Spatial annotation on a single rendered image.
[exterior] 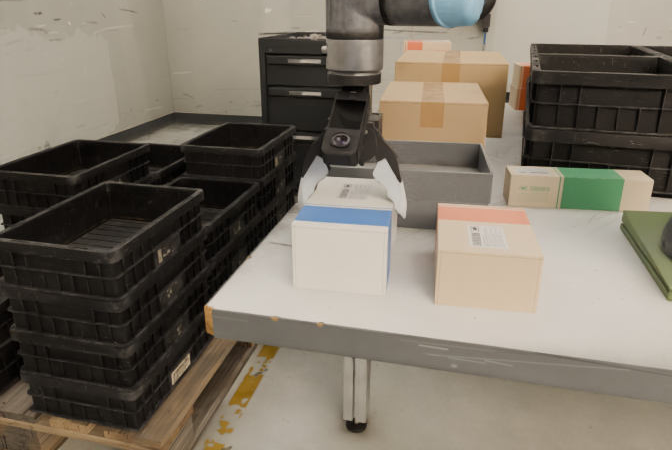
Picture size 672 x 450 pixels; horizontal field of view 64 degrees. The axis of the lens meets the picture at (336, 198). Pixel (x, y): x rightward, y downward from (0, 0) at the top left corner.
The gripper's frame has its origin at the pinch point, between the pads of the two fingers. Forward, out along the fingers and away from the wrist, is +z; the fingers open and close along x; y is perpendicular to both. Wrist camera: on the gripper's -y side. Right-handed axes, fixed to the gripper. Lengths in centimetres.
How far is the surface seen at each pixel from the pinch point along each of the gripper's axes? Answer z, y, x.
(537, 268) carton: 0.2, -11.1, -23.5
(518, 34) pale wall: -6, 378, -74
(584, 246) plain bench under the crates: 6.3, 10.0, -34.6
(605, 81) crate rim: -15, 36, -41
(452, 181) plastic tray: -2.3, 12.5, -14.3
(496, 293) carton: 3.9, -11.0, -19.2
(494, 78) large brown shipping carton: -10, 81, -27
